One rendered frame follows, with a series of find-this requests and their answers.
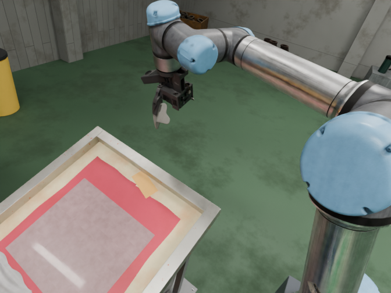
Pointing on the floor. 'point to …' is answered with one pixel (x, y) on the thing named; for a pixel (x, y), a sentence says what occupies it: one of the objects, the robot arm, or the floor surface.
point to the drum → (7, 87)
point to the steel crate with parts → (194, 20)
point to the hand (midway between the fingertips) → (170, 114)
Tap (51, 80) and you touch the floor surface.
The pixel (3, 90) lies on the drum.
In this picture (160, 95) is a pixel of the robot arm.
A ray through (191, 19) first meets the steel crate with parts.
